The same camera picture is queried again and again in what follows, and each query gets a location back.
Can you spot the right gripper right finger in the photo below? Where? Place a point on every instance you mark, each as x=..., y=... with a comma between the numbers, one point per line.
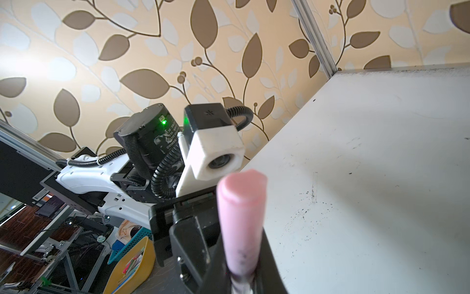
x=267, y=279

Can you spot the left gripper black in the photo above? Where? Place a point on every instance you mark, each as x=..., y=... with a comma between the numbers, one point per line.
x=184, y=228

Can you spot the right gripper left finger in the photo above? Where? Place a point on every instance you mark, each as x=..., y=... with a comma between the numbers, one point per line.
x=217, y=279

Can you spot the pink fountain pen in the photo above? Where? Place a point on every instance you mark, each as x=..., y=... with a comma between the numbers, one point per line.
x=241, y=203

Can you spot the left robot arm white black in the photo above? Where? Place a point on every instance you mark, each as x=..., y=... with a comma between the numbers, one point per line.
x=160, y=163

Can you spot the yellow plastic bin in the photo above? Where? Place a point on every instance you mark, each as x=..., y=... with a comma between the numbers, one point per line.
x=133, y=269

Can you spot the teal plastic basket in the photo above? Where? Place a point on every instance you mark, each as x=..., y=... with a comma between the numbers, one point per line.
x=119, y=250

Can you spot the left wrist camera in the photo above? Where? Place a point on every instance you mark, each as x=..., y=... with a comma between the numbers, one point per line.
x=210, y=145

